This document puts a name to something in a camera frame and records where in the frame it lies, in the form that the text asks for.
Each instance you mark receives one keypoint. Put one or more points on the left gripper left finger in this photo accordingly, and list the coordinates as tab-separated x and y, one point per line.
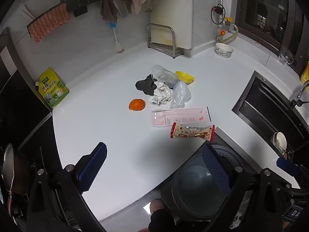
88	167

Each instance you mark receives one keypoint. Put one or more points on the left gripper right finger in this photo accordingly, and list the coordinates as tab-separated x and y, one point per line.
217	171

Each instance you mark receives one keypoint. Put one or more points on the red white snack wrapper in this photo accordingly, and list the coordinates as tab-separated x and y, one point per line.
182	131

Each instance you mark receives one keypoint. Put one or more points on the clear plastic bag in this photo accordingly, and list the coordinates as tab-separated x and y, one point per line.
180	95

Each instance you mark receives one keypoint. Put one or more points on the white paper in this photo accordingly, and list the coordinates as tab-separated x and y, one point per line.
162	94

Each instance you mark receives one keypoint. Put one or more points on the yellow plastic bowl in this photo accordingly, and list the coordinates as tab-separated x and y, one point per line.
188	79

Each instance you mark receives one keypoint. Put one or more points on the black cloth rag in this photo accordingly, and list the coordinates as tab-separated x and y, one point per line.
147	85

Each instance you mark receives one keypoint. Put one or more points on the clear plastic bottle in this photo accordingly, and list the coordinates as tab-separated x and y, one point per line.
161	74

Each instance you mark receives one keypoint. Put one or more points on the grey perforated trash bin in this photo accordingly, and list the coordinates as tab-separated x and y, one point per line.
191	193

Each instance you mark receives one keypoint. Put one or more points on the black kitchen sink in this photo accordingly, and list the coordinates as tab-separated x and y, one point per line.
267	111

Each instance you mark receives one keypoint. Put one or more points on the black stove hood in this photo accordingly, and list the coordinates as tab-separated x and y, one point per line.
29	156

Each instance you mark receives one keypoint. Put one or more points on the white dishes in sink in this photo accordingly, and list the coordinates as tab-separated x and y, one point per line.
279	141

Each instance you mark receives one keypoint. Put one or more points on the green yellow refill pouch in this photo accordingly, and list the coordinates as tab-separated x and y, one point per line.
51	88

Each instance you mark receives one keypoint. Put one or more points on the chrome faucet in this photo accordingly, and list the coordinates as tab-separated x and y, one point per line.
296	98

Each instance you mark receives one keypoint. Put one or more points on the patterned ceramic bowl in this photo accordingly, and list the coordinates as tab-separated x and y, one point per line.
223	50

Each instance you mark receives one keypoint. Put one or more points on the blue white bottle brush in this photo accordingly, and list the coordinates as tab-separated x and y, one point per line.
117	46

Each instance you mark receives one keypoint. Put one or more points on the yellow oil bottle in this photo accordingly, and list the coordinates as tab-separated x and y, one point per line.
305	74

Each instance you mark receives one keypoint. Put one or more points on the clear glass measuring cup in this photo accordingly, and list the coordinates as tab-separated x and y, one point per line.
285	56

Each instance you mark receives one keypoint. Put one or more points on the orange wavy sponge cloth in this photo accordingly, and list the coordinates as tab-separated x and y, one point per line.
46	23

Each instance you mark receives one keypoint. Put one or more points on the brown hanging cloth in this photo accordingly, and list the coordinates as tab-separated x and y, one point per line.
109	11

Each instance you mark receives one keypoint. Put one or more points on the white cutting board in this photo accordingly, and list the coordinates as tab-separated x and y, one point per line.
177	14

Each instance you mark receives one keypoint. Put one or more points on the gas valve with hose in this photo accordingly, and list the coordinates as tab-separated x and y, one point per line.
219	18

